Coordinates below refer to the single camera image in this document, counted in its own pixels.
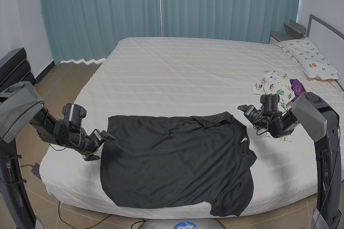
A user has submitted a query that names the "black T-shirt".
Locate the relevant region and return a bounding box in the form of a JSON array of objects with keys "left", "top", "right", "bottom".
[{"left": 100, "top": 112, "right": 257, "bottom": 217}]

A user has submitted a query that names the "black chest of drawers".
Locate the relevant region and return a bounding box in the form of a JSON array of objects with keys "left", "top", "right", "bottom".
[{"left": 0, "top": 47, "right": 38, "bottom": 89}]

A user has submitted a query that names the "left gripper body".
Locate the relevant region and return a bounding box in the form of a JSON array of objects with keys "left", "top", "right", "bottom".
[{"left": 81, "top": 129, "right": 108, "bottom": 154}]

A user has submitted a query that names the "black cable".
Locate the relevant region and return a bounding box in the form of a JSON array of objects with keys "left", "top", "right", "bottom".
[{"left": 57, "top": 196, "right": 147, "bottom": 226}]

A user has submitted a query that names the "purple garment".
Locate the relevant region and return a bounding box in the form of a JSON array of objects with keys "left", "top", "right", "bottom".
[{"left": 289, "top": 78, "right": 307, "bottom": 101}]

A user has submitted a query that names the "white printed pillow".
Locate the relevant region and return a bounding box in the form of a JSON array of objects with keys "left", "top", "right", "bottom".
[{"left": 275, "top": 37, "right": 340, "bottom": 80}]

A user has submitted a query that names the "bed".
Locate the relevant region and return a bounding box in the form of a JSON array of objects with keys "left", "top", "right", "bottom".
[{"left": 40, "top": 14, "right": 344, "bottom": 218}]

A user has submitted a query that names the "white printed pyjama garment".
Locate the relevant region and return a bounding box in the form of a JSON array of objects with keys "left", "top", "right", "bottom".
[{"left": 252, "top": 70, "right": 295, "bottom": 144}]

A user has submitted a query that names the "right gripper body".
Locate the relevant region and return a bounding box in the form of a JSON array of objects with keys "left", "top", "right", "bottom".
[{"left": 243, "top": 104, "right": 265, "bottom": 126}]

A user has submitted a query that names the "grey bedside table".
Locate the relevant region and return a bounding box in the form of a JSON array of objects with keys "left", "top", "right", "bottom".
[{"left": 270, "top": 20, "right": 307, "bottom": 44}]

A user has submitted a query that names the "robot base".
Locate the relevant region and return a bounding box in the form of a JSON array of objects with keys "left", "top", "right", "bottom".
[{"left": 136, "top": 218, "right": 225, "bottom": 229}]

